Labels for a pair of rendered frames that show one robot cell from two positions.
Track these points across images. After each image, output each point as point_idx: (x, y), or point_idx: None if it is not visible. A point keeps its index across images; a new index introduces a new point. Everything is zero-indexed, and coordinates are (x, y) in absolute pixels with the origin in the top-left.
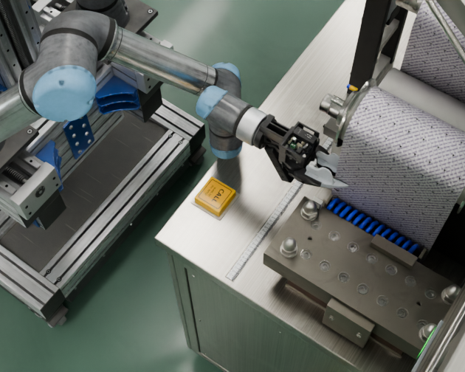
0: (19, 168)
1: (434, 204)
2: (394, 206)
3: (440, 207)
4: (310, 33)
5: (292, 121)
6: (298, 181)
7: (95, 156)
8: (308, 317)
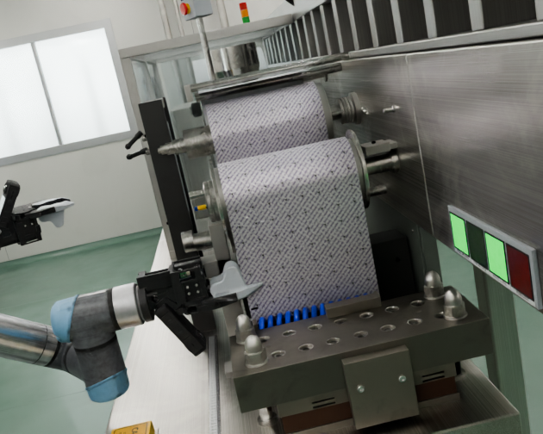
0: None
1: (346, 207)
2: (316, 260)
3: (352, 205)
4: None
5: (163, 368)
6: (213, 309)
7: None
8: None
